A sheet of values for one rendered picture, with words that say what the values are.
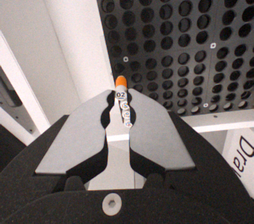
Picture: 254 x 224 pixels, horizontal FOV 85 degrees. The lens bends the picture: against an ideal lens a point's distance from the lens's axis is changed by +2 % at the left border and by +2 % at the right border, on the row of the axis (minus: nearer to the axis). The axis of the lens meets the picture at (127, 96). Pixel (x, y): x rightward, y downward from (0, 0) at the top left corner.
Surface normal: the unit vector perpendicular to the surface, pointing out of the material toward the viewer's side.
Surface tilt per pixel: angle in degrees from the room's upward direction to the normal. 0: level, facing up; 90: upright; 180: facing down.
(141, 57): 0
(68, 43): 0
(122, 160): 0
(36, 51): 90
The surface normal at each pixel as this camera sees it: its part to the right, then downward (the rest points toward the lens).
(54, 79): 0.99, -0.13
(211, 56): -0.02, 0.47
